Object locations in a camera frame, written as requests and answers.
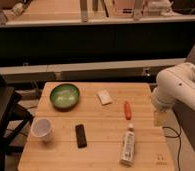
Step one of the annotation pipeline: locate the green ceramic bowl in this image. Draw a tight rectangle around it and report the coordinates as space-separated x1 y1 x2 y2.
50 83 80 109

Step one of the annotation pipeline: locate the white sponge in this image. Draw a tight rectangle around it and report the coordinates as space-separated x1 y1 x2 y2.
97 90 112 105

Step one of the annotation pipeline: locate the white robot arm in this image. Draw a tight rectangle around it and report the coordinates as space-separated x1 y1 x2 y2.
151 62 195 126

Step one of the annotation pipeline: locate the black cable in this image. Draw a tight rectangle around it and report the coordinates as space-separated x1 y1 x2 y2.
162 125 183 171

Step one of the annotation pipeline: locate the black rectangular remote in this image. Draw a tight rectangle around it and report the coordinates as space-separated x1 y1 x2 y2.
75 124 87 148

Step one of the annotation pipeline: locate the orange carrot toy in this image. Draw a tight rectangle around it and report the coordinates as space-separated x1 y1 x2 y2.
124 101 132 120

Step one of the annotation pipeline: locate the wooden table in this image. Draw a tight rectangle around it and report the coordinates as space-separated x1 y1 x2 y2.
18 82 174 171

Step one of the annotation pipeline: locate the black side stand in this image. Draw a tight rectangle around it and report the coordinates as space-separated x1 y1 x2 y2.
0 74 33 171

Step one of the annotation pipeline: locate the white tube bottle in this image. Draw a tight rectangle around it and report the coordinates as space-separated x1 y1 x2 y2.
120 123 135 166

